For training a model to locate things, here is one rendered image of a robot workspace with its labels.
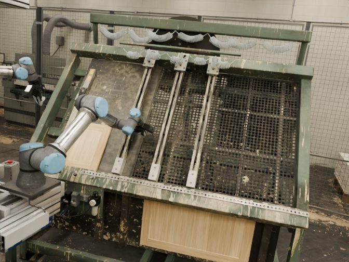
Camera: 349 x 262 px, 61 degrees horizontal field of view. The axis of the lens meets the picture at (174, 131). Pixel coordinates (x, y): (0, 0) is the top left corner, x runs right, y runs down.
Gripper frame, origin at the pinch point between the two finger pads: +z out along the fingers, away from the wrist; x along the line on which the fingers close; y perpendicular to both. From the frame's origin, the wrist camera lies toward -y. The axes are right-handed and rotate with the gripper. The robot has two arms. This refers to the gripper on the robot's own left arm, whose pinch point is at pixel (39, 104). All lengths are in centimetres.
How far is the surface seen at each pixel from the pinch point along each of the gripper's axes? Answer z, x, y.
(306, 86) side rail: 15, -181, 107
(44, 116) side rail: 25.6, 22.3, 17.7
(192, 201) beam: 58, -120, -4
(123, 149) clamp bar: 39, -57, 13
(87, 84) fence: 12, 1, 56
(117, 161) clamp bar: 43, -57, 2
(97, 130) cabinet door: 33.9, -26.7, 23.6
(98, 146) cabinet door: 41, -34, 12
